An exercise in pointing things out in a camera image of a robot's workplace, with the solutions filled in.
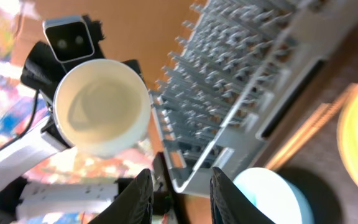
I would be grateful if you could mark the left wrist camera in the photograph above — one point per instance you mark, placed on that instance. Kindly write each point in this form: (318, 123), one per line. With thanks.
(69, 38)

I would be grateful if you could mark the white bowl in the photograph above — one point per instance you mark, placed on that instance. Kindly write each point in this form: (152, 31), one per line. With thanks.
(102, 107)

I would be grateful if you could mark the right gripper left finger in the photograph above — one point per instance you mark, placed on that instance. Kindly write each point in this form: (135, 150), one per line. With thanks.
(133, 204)

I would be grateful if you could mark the wooden chopstick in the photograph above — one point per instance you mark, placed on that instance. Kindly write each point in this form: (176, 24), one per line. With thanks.
(286, 151)
(324, 113)

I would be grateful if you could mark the grey plastic dishwasher rack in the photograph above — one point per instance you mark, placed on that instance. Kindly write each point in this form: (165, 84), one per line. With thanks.
(241, 64)

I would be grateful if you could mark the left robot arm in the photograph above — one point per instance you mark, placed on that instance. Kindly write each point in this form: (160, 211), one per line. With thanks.
(37, 143)

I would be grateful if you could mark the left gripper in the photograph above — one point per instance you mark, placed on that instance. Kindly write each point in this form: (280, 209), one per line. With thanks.
(43, 72)

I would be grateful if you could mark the right wooden chopstick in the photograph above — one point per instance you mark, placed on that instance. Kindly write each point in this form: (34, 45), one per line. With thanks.
(324, 113)

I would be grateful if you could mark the left wooden chopstick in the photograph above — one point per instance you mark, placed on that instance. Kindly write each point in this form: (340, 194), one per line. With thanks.
(286, 151)

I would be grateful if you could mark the light blue bowl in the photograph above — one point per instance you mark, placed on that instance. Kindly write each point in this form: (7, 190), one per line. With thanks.
(274, 196)

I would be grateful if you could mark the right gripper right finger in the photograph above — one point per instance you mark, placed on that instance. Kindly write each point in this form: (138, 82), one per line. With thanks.
(229, 205)

